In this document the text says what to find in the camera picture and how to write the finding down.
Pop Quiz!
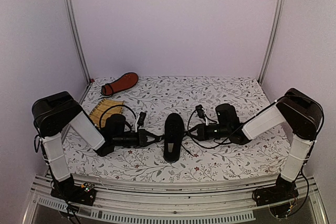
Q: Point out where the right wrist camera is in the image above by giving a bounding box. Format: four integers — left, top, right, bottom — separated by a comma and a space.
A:
195, 104, 209, 125

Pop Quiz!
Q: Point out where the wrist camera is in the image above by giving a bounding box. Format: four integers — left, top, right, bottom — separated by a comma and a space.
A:
134, 112, 146, 132
195, 104, 209, 125

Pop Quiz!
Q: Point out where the left aluminium frame post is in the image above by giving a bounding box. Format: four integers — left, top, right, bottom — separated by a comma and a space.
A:
64, 0, 91, 84

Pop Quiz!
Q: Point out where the floral tablecloth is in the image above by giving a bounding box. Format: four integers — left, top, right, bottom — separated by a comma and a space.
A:
63, 76, 290, 183

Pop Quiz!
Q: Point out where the red-soled shoe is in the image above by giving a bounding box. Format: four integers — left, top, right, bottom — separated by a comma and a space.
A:
101, 72, 139, 97

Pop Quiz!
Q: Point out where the front aluminium rail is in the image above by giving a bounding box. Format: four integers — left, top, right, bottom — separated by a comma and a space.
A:
22, 176, 329, 224

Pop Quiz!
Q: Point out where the black shoe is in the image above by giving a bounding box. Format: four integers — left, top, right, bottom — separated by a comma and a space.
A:
163, 113, 185, 163

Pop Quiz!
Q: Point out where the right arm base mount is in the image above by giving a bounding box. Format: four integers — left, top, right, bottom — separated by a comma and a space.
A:
252, 183, 299, 206

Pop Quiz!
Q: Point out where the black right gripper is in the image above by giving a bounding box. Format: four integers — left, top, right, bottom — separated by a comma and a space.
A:
186, 123, 231, 141

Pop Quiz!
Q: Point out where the woven bamboo tray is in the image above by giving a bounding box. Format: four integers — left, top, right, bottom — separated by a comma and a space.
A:
89, 99, 124, 128

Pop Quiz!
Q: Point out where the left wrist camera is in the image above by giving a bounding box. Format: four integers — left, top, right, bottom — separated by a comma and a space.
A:
134, 112, 146, 132

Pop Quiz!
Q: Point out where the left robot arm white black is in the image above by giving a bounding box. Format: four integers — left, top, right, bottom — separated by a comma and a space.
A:
32, 91, 162, 200

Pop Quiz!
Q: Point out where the black shoelace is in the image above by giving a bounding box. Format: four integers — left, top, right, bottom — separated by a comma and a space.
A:
157, 129, 199, 158

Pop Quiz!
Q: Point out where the aluminium frame post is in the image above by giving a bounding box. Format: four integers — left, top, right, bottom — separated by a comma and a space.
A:
64, 0, 91, 84
258, 0, 285, 86

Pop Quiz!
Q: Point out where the right aluminium frame post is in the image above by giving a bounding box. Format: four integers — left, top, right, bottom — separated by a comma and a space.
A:
258, 0, 285, 86

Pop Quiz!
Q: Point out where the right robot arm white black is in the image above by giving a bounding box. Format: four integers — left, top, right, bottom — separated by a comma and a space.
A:
186, 88, 325, 201

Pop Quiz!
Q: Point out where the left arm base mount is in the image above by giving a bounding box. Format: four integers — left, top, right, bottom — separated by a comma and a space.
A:
51, 181, 97, 206

